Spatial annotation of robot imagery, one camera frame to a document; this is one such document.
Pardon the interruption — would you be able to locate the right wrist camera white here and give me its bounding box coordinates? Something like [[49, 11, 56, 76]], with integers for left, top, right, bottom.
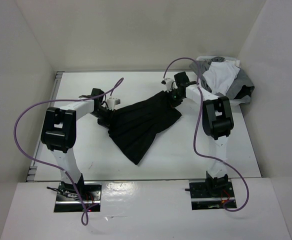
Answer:
[[161, 77, 177, 92]]

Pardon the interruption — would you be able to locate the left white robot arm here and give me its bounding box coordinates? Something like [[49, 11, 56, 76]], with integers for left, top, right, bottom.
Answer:
[[41, 88, 121, 200]]

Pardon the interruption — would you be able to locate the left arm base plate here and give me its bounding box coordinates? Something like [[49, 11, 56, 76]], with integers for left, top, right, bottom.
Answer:
[[46, 182, 102, 213]]

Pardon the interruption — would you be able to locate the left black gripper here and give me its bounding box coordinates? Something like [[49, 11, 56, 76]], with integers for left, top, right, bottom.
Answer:
[[89, 106, 115, 131]]

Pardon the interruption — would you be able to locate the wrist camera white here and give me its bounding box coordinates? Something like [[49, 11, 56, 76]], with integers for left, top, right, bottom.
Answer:
[[106, 97, 121, 111], [161, 77, 177, 92]]

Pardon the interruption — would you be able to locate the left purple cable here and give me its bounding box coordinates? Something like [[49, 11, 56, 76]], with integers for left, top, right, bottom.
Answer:
[[13, 77, 125, 226]]

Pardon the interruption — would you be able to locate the black pleated skirt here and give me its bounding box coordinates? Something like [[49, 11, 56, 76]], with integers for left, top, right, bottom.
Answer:
[[108, 91, 182, 165]]

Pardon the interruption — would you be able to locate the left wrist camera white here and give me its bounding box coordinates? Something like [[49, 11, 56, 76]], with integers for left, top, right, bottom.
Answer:
[[106, 97, 121, 111]]

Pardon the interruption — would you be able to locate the white laundry basket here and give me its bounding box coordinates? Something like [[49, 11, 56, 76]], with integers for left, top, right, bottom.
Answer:
[[195, 55, 252, 107]]

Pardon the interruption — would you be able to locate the grey garment in basket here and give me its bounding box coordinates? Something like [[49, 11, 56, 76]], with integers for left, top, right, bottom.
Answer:
[[188, 56, 256, 104]]

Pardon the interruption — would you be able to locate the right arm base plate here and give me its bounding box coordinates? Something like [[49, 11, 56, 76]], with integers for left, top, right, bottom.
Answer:
[[184, 181, 237, 210]]

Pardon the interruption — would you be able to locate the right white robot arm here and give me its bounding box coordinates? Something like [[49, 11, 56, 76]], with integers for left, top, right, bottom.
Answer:
[[162, 72, 234, 198]]

